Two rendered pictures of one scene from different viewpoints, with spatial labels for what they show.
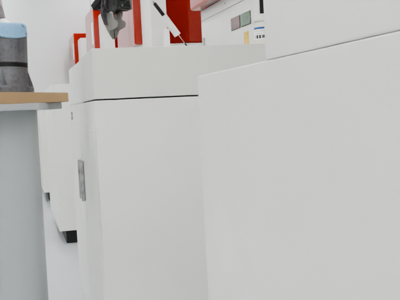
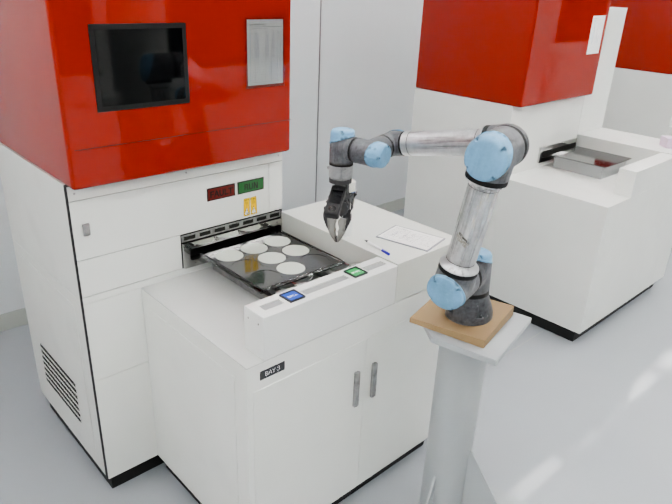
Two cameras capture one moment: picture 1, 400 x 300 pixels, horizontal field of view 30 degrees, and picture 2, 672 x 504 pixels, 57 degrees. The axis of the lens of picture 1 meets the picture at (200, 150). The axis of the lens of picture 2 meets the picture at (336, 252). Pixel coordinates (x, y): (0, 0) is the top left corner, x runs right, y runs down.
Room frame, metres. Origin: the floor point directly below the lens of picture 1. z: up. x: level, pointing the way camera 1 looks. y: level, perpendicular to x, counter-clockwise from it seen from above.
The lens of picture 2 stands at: (3.58, 1.88, 1.82)
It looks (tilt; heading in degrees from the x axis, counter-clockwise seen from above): 24 degrees down; 240
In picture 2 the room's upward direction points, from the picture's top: 2 degrees clockwise
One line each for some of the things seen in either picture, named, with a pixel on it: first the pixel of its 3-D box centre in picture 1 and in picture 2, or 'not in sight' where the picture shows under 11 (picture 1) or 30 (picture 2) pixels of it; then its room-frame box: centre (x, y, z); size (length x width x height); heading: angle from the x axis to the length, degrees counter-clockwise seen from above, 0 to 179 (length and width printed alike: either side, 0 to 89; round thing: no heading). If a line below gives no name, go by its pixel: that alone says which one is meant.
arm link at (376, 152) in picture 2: not in sight; (372, 151); (2.60, 0.36, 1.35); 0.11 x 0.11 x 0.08; 26
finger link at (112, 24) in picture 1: (113, 25); (343, 227); (2.64, 0.28, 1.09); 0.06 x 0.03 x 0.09; 46
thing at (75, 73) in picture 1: (88, 83); (325, 304); (2.76, 0.40, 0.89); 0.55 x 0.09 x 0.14; 14
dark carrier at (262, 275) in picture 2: not in sight; (271, 258); (2.78, 0.03, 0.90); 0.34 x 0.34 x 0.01; 14
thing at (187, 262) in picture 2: not in sight; (234, 241); (2.85, -0.17, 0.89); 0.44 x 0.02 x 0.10; 14
